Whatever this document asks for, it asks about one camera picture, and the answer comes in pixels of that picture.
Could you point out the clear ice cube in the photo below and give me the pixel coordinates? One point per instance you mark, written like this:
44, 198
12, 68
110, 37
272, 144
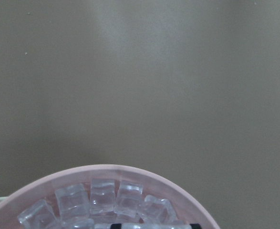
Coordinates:
102, 196

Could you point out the pink bowl of ice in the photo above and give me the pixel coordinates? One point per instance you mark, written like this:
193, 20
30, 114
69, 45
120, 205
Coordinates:
187, 207

